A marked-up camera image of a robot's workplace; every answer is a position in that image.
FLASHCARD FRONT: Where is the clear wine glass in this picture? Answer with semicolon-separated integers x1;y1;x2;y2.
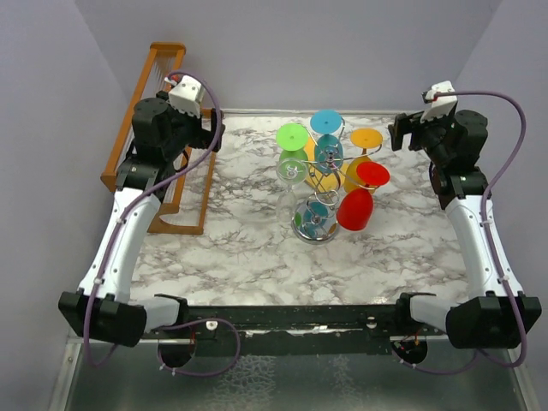
276;158;307;224

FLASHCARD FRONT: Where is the blue plastic wine glass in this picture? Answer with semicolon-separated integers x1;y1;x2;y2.
310;110;344;175

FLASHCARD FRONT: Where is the chrome wine glass rack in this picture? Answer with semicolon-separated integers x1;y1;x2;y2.
289;117;376;244

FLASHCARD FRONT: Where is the green plastic wine glass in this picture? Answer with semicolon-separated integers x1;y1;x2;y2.
276;122;309;163

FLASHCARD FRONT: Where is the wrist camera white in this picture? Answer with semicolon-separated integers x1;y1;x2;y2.
420;80;458;123
164;75;206;118

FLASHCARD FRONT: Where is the wooden dish rack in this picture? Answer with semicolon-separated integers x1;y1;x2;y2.
101;42;217;235

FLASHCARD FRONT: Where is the red plastic wine glass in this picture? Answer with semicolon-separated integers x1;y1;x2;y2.
337;160;390;231

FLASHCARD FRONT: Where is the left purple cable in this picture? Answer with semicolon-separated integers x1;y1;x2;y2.
83;70;241;378

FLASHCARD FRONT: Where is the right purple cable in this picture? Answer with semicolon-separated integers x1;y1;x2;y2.
397;89;530;376

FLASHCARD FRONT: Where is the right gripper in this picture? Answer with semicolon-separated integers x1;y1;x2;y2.
390;109;456;166

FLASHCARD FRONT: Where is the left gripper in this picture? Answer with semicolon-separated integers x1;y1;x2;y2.
159;91;226;161

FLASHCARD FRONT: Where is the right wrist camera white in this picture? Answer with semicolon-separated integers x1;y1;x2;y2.
420;80;458;123

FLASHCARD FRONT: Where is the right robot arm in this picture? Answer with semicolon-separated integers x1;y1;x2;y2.
388;110;542;348

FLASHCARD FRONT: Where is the black mounting rail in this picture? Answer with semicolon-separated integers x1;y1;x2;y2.
140;301;446;357

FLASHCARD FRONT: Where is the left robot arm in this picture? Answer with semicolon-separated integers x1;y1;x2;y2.
58;92;224;347

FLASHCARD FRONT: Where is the purple cable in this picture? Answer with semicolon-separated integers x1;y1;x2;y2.
397;89;530;376
83;70;241;378

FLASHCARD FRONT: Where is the yellow plastic wine glass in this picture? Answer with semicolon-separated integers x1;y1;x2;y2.
343;128;383;194

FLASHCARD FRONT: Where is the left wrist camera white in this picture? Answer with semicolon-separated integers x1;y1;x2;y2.
164;75;206;118

